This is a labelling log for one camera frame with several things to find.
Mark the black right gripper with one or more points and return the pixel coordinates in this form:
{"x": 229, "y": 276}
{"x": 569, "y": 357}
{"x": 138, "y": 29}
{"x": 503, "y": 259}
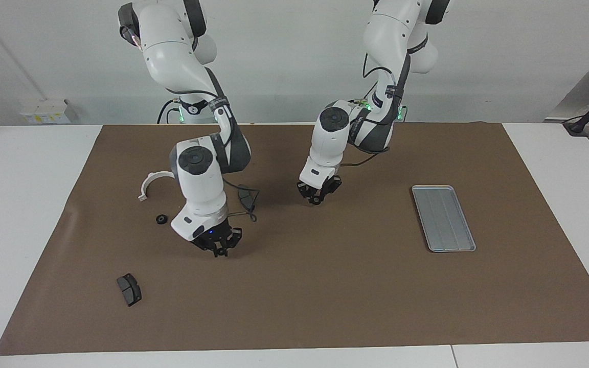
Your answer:
{"x": 211, "y": 235}

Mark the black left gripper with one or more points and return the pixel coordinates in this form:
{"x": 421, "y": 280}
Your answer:
{"x": 335, "y": 184}

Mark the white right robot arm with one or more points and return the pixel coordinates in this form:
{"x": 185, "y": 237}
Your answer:
{"x": 197, "y": 189}

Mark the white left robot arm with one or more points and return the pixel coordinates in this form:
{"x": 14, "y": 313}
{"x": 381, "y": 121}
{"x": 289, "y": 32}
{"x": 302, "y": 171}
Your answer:
{"x": 330, "y": 143}

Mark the silver metal tray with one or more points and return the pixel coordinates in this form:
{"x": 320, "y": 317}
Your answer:
{"x": 443, "y": 220}

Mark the long grey brake pad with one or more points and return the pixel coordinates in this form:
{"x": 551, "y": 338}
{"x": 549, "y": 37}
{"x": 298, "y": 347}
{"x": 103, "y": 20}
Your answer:
{"x": 247, "y": 197}

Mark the brown paper table mat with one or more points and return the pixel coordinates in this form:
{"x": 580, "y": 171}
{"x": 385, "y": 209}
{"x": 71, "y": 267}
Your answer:
{"x": 325, "y": 286}

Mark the short dark brake pad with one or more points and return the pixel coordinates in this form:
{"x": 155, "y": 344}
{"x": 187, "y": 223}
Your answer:
{"x": 129, "y": 289}

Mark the white box with yellow labels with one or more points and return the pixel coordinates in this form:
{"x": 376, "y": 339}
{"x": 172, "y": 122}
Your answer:
{"x": 44, "y": 115}

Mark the white curved plastic bracket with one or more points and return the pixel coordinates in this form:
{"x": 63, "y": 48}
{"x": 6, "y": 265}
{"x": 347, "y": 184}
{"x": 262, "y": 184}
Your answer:
{"x": 146, "y": 184}

